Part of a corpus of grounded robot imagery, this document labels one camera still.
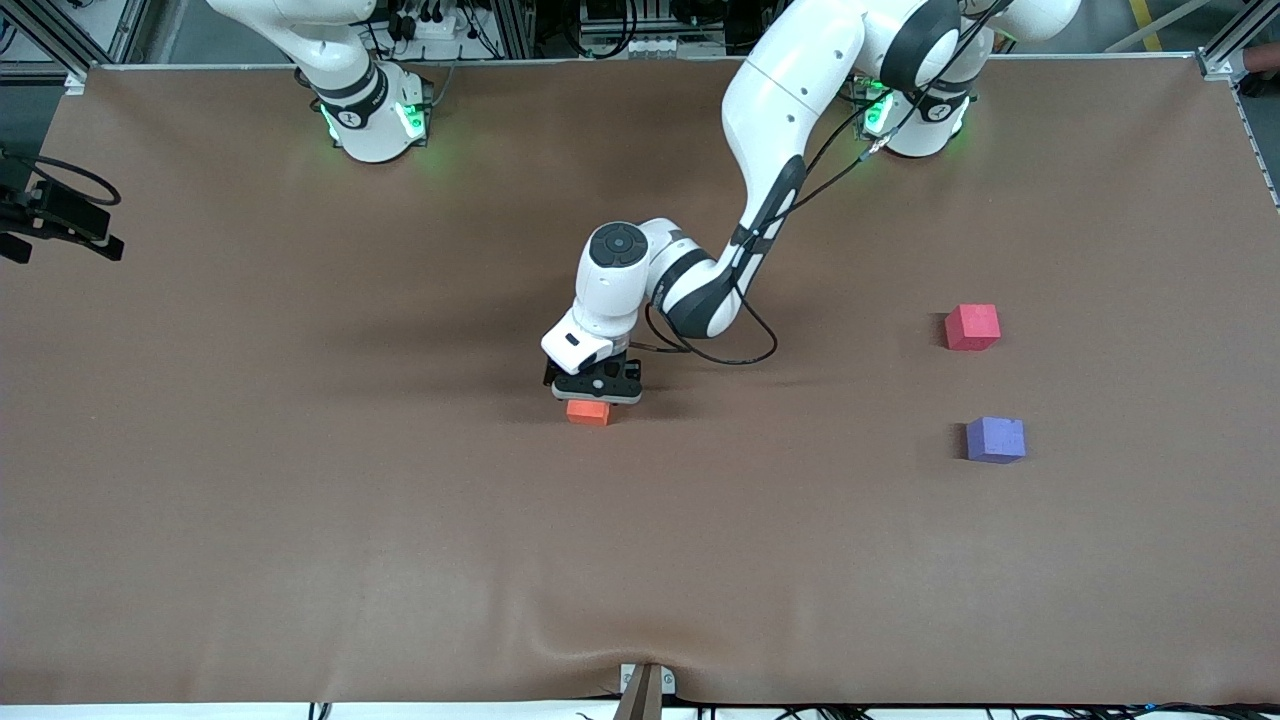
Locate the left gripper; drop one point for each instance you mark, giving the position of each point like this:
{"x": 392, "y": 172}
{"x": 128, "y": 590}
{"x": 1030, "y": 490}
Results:
{"x": 629, "y": 369}

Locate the orange foam block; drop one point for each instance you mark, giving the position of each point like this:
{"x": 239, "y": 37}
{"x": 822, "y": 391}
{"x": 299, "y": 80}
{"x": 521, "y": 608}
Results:
{"x": 588, "y": 413}

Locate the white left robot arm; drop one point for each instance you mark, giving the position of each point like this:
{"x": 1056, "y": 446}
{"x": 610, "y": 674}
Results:
{"x": 790, "y": 100}

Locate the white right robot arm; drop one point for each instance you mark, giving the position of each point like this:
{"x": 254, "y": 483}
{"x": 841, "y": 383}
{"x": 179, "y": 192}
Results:
{"x": 370, "y": 125}

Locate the brown table mat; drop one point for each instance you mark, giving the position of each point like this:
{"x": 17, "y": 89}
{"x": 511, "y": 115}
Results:
{"x": 300, "y": 400}

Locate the white power strip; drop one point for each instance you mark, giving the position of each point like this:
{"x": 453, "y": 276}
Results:
{"x": 430, "y": 22}

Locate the pink foam block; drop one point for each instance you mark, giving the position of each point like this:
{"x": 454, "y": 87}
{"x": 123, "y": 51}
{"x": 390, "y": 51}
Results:
{"x": 972, "y": 328}

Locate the purple foam block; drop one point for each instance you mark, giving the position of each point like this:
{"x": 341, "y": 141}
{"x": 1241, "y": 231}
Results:
{"x": 995, "y": 440}

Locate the silver corner bracket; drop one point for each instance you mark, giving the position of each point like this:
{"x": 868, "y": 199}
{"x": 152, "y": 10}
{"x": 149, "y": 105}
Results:
{"x": 76, "y": 82}
{"x": 1217, "y": 69}

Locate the aluminium frame profile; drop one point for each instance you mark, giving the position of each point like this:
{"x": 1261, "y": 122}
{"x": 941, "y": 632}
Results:
{"x": 1235, "y": 35}
{"x": 512, "y": 28}
{"x": 45, "y": 35}

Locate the grey mat clamp bracket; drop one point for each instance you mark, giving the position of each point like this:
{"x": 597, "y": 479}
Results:
{"x": 647, "y": 690}

